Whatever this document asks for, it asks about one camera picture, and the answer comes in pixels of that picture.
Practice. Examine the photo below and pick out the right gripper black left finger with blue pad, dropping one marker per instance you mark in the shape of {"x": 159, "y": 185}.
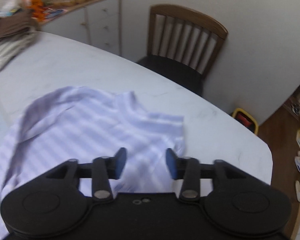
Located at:
{"x": 119, "y": 162}

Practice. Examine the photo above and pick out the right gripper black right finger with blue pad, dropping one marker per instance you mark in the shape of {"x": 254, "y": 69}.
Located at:
{"x": 171, "y": 162}

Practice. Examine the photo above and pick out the purple white striped shirt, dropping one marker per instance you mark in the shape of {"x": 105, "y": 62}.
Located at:
{"x": 84, "y": 124}

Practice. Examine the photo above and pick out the folded brown and beige clothes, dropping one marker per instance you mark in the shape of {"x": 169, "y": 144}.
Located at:
{"x": 17, "y": 32}

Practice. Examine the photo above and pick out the yellow black bin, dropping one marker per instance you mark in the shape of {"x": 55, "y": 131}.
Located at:
{"x": 244, "y": 118}

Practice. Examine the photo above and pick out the brown wooden chair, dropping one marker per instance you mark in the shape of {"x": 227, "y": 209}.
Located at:
{"x": 182, "y": 45}

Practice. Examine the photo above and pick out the white drawer cabinet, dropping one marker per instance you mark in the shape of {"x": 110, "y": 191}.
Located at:
{"x": 97, "y": 23}

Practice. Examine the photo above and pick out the orange snack bag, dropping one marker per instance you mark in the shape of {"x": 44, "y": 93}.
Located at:
{"x": 36, "y": 7}

